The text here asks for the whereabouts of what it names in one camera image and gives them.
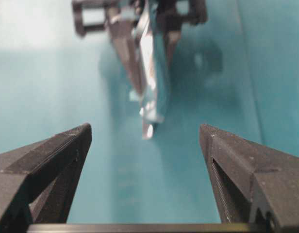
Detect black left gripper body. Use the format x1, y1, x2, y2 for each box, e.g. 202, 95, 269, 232
71, 0, 208, 37

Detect silver zip bag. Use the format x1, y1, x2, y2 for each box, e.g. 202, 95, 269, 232
135, 0, 170, 140

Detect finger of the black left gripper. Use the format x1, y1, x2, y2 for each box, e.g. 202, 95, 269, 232
108, 14, 144, 96
161, 14, 182, 74

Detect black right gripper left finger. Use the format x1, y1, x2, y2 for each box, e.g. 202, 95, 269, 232
0, 123, 92, 233

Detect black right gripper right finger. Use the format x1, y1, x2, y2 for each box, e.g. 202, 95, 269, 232
199, 124, 299, 230

